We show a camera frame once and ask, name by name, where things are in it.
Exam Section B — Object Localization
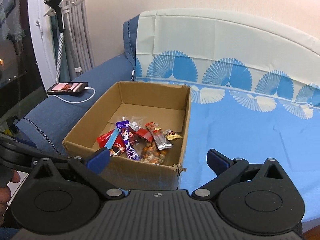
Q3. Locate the light blue stick packet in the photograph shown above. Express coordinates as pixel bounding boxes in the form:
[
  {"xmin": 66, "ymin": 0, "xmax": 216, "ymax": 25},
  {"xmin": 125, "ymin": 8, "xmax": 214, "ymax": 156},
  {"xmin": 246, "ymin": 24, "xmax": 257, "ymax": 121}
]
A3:
[{"xmin": 105, "ymin": 128, "xmax": 119, "ymax": 150}]

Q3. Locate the large red snack packet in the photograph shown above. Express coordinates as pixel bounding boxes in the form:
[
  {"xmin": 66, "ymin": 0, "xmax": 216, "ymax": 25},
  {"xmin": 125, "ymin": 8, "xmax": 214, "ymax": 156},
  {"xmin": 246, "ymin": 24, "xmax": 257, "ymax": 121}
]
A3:
[{"xmin": 96, "ymin": 130, "xmax": 126, "ymax": 156}]

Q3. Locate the purple chocolate bar wrapper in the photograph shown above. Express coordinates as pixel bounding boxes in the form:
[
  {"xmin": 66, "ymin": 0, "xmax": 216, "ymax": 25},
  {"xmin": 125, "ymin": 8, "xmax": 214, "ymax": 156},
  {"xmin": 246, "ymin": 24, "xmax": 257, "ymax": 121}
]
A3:
[{"xmin": 116, "ymin": 120, "xmax": 140, "ymax": 161}]

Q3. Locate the small red snack packet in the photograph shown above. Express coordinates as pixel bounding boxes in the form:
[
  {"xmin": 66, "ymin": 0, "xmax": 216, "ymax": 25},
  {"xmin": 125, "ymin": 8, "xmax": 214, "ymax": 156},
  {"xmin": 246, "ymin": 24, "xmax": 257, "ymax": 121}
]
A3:
[{"xmin": 135, "ymin": 128, "xmax": 153, "ymax": 142}]

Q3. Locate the yellow beige snack packet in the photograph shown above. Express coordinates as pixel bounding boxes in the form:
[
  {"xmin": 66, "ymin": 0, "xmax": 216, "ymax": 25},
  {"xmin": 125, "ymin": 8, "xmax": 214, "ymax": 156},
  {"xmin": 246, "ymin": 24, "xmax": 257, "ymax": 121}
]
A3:
[{"xmin": 165, "ymin": 129, "xmax": 183, "ymax": 141}]

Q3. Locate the silver stick packet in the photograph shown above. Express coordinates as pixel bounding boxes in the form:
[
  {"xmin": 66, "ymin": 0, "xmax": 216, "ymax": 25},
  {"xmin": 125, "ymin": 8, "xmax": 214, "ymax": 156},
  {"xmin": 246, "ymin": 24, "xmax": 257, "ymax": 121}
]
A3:
[{"xmin": 150, "ymin": 128, "xmax": 173, "ymax": 151}]

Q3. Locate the small red brown candy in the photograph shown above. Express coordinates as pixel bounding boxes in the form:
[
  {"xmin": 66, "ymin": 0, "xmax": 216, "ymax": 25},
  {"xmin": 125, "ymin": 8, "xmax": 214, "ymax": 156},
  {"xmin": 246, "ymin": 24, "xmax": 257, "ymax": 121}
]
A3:
[{"xmin": 145, "ymin": 122, "xmax": 162, "ymax": 133}]

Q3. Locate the person's left hand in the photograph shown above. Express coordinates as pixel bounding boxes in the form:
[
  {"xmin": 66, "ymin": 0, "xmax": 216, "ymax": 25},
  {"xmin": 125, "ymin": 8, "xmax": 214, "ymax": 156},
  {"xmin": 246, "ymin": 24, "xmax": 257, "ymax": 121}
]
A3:
[{"xmin": 0, "ymin": 170, "xmax": 21, "ymax": 226}]

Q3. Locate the blue sofa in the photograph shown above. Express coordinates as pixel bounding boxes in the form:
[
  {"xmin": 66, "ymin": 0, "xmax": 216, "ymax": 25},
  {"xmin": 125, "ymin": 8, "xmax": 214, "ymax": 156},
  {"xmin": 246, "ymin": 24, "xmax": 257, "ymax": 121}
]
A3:
[{"xmin": 16, "ymin": 16, "xmax": 139, "ymax": 155}]

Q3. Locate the clear bag of nuts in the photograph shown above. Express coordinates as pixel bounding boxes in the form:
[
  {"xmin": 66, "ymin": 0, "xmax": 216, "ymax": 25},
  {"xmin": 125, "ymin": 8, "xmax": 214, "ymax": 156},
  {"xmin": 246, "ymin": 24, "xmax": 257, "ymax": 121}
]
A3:
[{"xmin": 140, "ymin": 141, "xmax": 169, "ymax": 165}]

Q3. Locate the clear bag of candies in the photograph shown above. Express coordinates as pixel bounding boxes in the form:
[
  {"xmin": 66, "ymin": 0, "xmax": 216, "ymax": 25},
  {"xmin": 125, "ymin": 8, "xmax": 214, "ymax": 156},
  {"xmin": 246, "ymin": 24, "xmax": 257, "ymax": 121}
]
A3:
[{"xmin": 117, "ymin": 116, "xmax": 146, "ymax": 131}]

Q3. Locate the blue white patterned sofa cover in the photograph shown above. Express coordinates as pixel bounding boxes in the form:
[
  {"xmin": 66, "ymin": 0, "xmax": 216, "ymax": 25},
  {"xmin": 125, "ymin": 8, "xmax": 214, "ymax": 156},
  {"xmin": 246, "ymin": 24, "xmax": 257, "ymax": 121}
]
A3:
[{"xmin": 123, "ymin": 9, "xmax": 319, "ymax": 223}]

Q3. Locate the black smartphone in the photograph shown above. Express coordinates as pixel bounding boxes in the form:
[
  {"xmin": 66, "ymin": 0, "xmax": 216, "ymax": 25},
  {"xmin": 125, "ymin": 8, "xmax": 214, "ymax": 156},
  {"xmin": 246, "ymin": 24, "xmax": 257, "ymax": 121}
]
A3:
[{"xmin": 47, "ymin": 82, "xmax": 88, "ymax": 96}]

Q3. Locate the cardboard box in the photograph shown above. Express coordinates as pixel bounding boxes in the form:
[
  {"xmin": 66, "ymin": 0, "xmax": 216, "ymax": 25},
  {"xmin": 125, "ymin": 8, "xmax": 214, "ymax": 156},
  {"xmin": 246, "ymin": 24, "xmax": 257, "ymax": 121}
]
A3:
[{"xmin": 63, "ymin": 82, "xmax": 191, "ymax": 190}]

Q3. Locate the grey curtain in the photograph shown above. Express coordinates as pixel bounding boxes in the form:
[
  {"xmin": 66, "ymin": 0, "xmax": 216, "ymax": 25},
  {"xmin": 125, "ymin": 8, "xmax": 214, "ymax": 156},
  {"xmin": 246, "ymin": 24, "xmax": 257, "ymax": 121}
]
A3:
[{"xmin": 50, "ymin": 0, "xmax": 94, "ymax": 82}]

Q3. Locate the black white phone stand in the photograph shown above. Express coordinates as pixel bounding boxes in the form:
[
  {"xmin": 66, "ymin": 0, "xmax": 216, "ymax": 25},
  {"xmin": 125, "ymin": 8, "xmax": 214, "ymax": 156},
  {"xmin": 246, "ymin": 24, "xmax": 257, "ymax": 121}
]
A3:
[{"xmin": 44, "ymin": 0, "xmax": 84, "ymax": 83}]

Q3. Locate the white charging cable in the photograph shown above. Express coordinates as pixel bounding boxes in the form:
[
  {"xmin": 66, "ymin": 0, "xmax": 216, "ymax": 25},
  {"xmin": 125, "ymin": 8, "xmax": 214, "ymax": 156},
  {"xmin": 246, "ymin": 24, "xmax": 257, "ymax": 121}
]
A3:
[{"xmin": 56, "ymin": 87, "xmax": 96, "ymax": 104}]

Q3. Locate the white window frame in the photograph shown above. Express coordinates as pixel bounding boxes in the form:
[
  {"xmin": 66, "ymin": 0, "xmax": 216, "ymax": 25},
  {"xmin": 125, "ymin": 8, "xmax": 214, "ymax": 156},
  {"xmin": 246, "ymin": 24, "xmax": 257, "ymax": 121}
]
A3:
[{"xmin": 28, "ymin": 0, "xmax": 56, "ymax": 90}]

